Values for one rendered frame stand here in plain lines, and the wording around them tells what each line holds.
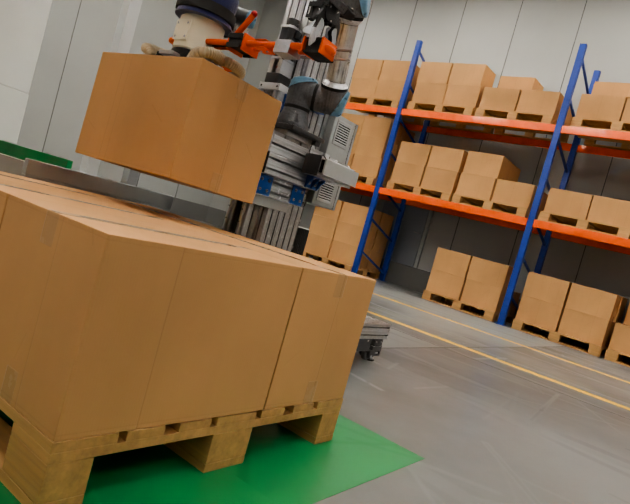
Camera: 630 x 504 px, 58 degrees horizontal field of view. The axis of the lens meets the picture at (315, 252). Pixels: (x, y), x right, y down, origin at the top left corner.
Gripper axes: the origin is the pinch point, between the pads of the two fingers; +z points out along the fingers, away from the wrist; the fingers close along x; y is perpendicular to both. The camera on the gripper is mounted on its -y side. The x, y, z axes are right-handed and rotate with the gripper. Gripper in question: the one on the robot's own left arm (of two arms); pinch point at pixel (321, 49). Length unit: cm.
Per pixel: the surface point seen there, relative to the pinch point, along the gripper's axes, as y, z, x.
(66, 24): 981, -154, -395
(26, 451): -27, 109, 79
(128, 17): 381, -73, -158
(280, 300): -33, 74, 25
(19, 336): -13, 91, 79
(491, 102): 262, -191, -715
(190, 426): -34, 106, 45
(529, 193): 161, -64, -712
